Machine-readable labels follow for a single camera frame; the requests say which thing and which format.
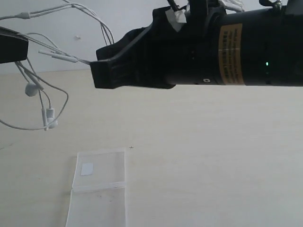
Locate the clear plastic storage box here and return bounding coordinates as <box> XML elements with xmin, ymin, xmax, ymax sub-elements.
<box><xmin>65</xmin><ymin>148</ymin><xmax>126</xmax><ymax>227</ymax></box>

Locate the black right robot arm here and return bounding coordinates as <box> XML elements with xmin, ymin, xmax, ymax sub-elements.
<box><xmin>90</xmin><ymin>0</ymin><xmax>303</xmax><ymax>89</ymax></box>

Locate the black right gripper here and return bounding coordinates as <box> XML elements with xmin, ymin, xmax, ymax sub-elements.
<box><xmin>90</xmin><ymin>0</ymin><xmax>226</xmax><ymax>89</ymax></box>

